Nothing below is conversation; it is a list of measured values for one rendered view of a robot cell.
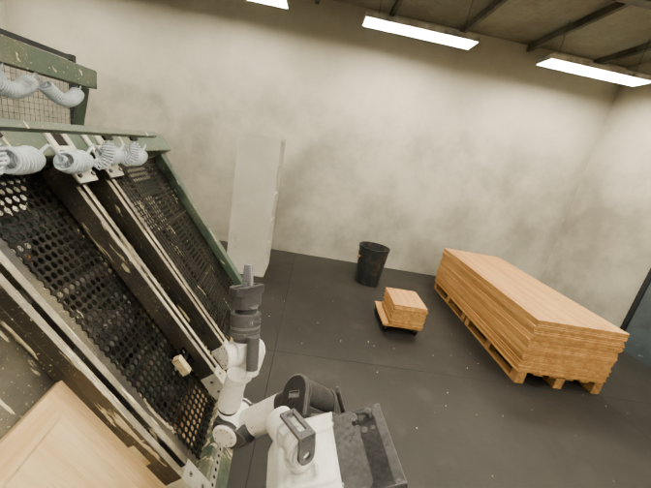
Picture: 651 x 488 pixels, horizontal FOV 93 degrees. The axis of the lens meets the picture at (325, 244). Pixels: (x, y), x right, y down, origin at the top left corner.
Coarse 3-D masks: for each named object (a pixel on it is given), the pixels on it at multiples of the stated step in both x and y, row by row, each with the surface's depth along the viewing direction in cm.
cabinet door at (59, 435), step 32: (64, 384) 76; (32, 416) 67; (64, 416) 73; (96, 416) 80; (0, 448) 60; (32, 448) 64; (64, 448) 70; (96, 448) 77; (128, 448) 85; (0, 480) 58; (32, 480) 62; (64, 480) 68; (96, 480) 74; (128, 480) 81; (160, 480) 90
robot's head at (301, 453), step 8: (280, 416) 66; (288, 416) 66; (296, 416) 66; (288, 424) 63; (304, 424) 63; (296, 432) 61; (304, 432) 61; (312, 432) 61; (304, 440) 60; (312, 440) 61; (296, 448) 60; (304, 448) 60; (312, 448) 61; (296, 456) 60; (304, 456) 62; (312, 456) 62; (296, 464) 61; (304, 464) 61
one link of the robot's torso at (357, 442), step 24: (360, 408) 79; (336, 432) 74; (360, 432) 72; (384, 432) 71; (336, 456) 68; (360, 456) 67; (384, 456) 66; (288, 480) 65; (312, 480) 64; (336, 480) 63; (360, 480) 62; (384, 480) 62
